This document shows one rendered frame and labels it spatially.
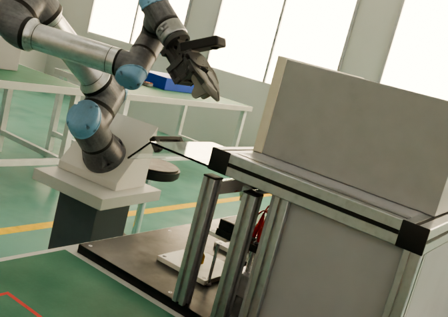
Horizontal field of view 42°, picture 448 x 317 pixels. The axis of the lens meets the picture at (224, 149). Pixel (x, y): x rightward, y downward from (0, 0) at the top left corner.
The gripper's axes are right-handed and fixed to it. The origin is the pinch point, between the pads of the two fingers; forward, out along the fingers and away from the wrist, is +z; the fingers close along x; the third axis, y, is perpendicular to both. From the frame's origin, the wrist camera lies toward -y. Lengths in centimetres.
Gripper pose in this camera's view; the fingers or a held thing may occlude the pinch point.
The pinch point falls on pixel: (217, 94)
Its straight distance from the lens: 147.1
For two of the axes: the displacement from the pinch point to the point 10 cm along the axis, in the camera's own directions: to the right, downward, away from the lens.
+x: -5.5, 0.1, -8.3
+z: 4.8, 8.2, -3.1
